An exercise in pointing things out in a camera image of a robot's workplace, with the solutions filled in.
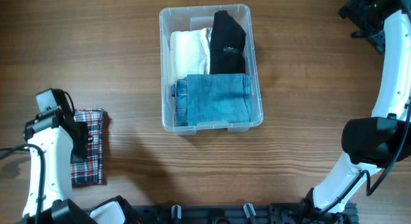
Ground clear plastic storage bin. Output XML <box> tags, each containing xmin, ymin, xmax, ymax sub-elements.
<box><xmin>159</xmin><ymin>4</ymin><xmax>263</xmax><ymax>135</ymax></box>

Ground blue denim jeans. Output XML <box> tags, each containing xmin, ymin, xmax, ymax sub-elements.
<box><xmin>170</xmin><ymin>73</ymin><xmax>252</xmax><ymax>126</ymax></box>

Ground black garment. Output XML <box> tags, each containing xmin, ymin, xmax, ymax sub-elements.
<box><xmin>210</xmin><ymin>10</ymin><xmax>246</xmax><ymax>74</ymax></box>

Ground white t-shirt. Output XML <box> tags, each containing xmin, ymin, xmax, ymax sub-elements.
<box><xmin>200</xmin><ymin>28</ymin><xmax>212</xmax><ymax>74</ymax></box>

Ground cream cloth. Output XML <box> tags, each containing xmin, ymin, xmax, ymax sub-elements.
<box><xmin>168</xmin><ymin>30</ymin><xmax>206</xmax><ymax>85</ymax></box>

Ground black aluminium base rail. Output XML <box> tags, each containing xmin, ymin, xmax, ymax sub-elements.
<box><xmin>134</xmin><ymin>203</ymin><xmax>360</xmax><ymax>224</ymax></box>

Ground folded red plaid shirt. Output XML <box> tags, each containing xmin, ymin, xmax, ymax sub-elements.
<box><xmin>71</xmin><ymin>108</ymin><xmax>105</xmax><ymax>185</ymax></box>

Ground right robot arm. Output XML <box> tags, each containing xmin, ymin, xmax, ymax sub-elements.
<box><xmin>298</xmin><ymin>0</ymin><xmax>410</xmax><ymax>223</ymax></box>

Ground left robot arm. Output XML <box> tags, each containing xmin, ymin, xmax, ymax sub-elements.
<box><xmin>19</xmin><ymin>89</ymin><xmax>142</xmax><ymax>224</ymax></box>

